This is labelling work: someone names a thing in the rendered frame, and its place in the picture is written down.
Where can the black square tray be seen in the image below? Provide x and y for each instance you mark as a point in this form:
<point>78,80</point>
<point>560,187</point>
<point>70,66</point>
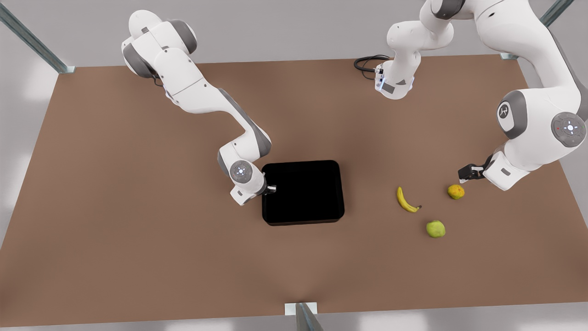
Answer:
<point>303,193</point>

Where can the yellow banana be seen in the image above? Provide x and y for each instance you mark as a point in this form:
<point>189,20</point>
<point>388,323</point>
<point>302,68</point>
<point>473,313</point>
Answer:
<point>404,201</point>

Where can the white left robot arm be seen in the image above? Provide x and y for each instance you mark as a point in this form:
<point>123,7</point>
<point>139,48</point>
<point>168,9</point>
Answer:
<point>528,82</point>

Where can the silver frame post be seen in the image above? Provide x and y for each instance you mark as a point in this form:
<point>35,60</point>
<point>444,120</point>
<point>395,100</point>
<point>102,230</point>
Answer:
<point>303,317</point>
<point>549,18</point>
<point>34,43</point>

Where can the green apple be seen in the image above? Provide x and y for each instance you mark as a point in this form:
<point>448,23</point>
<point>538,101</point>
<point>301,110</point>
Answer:
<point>436,229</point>

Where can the orange fruit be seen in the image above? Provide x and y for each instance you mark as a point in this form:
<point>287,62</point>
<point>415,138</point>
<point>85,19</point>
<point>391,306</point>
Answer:
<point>456,191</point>

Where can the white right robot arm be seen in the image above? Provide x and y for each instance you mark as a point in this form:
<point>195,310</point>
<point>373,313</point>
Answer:
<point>197,89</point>

